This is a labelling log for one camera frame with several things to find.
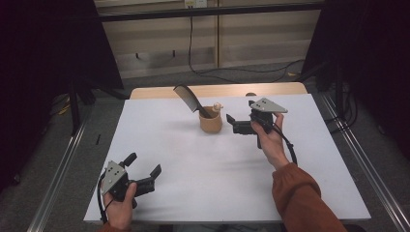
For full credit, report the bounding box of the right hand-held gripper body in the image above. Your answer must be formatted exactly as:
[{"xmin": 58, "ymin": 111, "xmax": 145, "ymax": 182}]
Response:
[{"xmin": 233, "ymin": 97, "xmax": 289, "ymax": 150}]

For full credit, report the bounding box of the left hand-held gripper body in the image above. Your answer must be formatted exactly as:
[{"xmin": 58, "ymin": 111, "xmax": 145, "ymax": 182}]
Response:
[{"xmin": 101, "ymin": 159, "xmax": 156, "ymax": 203}]

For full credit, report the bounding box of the tan round pot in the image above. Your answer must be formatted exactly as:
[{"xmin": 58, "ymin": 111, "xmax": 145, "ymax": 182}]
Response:
[{"xmin": 198, "ymin": 105, "xmax": 223, "ymax": 134}]

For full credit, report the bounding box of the black comb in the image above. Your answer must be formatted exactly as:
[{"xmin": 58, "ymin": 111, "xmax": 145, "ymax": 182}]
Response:
[{"xmin": 172, "ymin": 84, "xmax": 213, "ymax": 119}]

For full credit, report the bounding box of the person's left hand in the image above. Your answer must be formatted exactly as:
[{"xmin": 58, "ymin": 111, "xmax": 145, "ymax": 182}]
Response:
[{"xmin": 102, "ymin": 182, "xmax": 138, "ymax": 231}]

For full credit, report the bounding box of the person's right hand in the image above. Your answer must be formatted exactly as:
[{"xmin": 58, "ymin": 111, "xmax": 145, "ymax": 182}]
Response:
[{"xmin": 250, "ymin": 112, "xmax": 291, "ymax": 171}]

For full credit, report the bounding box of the white table mat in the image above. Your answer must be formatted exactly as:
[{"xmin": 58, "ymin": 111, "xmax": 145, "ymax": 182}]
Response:
[{"xmin": 83, "ymin": 94, "xmax": 371, "ymax": 224}]

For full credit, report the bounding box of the black metal stand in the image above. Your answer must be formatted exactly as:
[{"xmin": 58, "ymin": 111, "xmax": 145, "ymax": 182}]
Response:
[{"xmin": 68, "ymin": 78, "xmax": 97, "ymax": 136}]

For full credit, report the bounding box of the black curtain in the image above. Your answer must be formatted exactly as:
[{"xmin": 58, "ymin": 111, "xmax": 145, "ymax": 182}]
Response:
[
  {"xmin": 0, "ymin": 0, "xmax": 126, "ymax": 194},
  {"xmin": 302, "ymin": 0, "xmax": 410, "ymax": 159}
]

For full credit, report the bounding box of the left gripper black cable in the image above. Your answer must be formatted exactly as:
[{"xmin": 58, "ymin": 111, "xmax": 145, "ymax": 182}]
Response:
[{"xmin": 96, "ymin": 173, "xmax": 109, "ymax": 225}]

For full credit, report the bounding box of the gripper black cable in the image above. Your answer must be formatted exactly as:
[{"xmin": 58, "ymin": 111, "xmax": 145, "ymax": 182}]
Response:
[
  {"xmin": 96, "ymin": 173, "xmax": 109, "ymax": 225},
  {"xmin": 272, "ymin": 124, "xmax": 298, "ymax": 166}
]

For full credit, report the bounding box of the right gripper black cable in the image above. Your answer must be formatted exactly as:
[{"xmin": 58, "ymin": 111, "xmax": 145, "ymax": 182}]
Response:
[{"xmin": 272, "ymin": 124, "xmax": 298, "ymax": 166}]

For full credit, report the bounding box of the metal floor rail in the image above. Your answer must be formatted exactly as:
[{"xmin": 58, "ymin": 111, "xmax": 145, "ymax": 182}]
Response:
[
  {"xmin": 318, "ymin": 92, "xmax": 410, "ymax": 232},
  {"xmin": 27, "ymin": 104, "xmax": 95, "ymax": 232}
]

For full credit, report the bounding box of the black power cable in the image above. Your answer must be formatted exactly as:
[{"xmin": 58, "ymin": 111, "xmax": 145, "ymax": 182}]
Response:
[{"xmin": 188, "ymin": 7, "xmax": 306, "ymax": 84}]

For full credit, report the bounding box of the white wall outlet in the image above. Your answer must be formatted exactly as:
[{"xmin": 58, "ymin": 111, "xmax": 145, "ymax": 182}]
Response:
[{"xmin": 184, "ymin": 0, "xmax": 208, "ymax": 9}]

